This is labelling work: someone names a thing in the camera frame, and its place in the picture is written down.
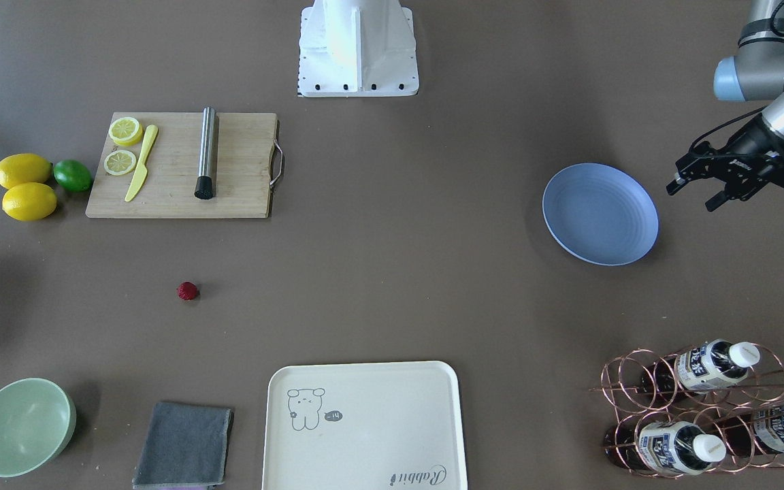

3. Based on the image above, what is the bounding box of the wooden cutting board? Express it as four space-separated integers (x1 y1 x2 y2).
85 112 280 219

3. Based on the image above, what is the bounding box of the grey folded cloth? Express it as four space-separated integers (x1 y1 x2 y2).
133 402 233 489

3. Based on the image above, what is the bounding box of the copper wire bottle rack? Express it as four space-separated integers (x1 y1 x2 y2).
598 342 784 478

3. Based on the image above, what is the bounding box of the lemon slice lower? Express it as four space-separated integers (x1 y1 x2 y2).
103 149 137 176

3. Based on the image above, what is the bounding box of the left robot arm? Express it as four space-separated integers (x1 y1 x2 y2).
666 1 784 211

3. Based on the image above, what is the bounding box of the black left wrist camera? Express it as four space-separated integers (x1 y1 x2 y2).
675 142 738 181

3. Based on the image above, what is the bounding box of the red strawberry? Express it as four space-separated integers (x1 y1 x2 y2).
176 281 200 301

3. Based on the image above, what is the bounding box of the green lime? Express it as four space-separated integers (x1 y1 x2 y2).
52 159 93 193

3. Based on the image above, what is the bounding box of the green bowl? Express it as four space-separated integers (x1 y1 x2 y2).
0 378 77 478

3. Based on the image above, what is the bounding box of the lemon slice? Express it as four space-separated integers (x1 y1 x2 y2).
103 149 137 176
107 116 144 146

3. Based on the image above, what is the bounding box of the blue plate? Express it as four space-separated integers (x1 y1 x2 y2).
542 163 659 266

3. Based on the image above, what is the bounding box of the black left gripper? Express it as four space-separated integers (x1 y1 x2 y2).
666 117 784 212

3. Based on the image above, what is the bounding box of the steel muddler rod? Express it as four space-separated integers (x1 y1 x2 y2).
194 106 218 199

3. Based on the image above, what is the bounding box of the yellow lemon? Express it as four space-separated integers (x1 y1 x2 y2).
2 182 57 221
0 153 52 189

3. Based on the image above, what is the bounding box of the tea bottle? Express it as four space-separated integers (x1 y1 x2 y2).
718 404 784 457
603 421 727 477
638 339 762 402

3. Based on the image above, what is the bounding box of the lemon slice upper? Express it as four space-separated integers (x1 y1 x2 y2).
107 116 144 146

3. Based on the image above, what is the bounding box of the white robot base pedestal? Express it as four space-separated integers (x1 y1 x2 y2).
297 1 420 97

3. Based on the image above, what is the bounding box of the cream rabbit tray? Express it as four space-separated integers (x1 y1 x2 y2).
262 361 469 489

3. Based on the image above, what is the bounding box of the yellow plastic knife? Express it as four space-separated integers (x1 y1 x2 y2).
124 125 159 202

